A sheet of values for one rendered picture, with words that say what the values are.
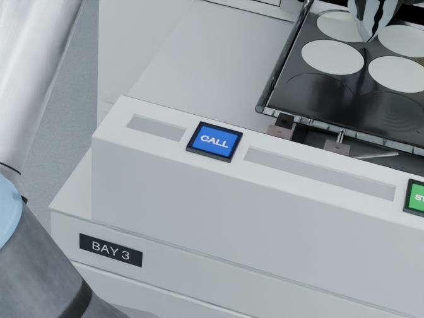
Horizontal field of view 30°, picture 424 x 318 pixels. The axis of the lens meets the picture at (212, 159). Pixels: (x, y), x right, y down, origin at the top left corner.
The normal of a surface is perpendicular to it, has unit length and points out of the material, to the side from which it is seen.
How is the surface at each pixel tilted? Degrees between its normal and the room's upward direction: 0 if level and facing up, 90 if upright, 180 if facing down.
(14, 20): 37
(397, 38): 0
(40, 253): 48
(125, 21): 90
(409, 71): 0
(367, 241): 90
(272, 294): 90
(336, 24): 1
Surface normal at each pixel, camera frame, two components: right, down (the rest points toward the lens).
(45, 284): 0.69, -0.24
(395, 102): 0.11, -0.76
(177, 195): -0.29, 0.59
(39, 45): 0.62, 0.01
